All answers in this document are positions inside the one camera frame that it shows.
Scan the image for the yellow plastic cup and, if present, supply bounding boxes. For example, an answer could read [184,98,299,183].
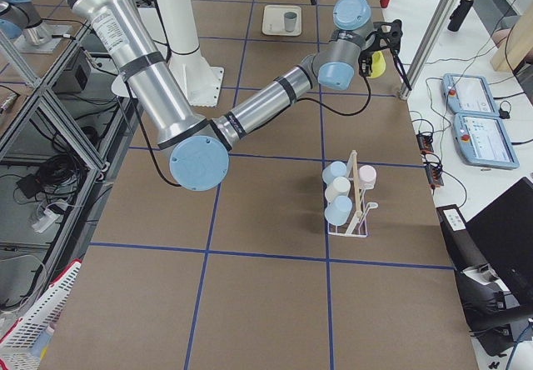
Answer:
[369,51,386,78]

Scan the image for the grey plastic cup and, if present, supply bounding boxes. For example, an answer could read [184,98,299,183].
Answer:
[283,11,298,33]

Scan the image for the light blue plastic cup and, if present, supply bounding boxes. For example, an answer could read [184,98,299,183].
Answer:
[321,161,346,185]

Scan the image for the pink plastic cup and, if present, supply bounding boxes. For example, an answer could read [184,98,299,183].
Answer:
[358,165,377,190]

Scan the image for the pale cream plastic cup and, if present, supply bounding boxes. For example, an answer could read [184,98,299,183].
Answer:
[325,177,351,203]

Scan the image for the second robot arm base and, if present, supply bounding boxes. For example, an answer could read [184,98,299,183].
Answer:
[1,0,71,54]

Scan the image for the wooden rack dowel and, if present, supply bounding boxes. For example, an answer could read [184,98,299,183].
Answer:
[346,150,362,234]

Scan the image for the cream plastic tray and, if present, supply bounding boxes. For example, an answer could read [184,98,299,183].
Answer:
[262,4,301,37]

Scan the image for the upper blue teach pendant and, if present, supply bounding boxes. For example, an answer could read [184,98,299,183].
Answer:
[442,73,497,116]

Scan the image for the blue teach pendant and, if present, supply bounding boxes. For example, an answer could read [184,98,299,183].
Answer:
[442,73,497,116]
[453,113,520,169]

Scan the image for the black cylinder bottle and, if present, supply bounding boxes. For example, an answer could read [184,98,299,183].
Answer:
[447,0,474,32]

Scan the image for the lower blue teach pendant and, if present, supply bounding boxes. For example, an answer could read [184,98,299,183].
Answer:
[453,113,520,169]

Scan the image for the white plastic basket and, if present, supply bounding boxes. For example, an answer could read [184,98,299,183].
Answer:
[1,259,82,369]

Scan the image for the black power strip cables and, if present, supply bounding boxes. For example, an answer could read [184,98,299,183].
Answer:
[416,130,446,190]

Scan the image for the aluminium frame post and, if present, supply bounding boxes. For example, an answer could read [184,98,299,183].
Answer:
[398,0,457,101]

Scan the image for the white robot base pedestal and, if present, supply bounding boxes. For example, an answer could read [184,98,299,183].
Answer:
[157,0,224,107]

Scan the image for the white wire cup rack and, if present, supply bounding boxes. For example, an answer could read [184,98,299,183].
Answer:
[322,155,379,238]

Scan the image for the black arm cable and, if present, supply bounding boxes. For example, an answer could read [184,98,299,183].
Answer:
[141,40,413,188]

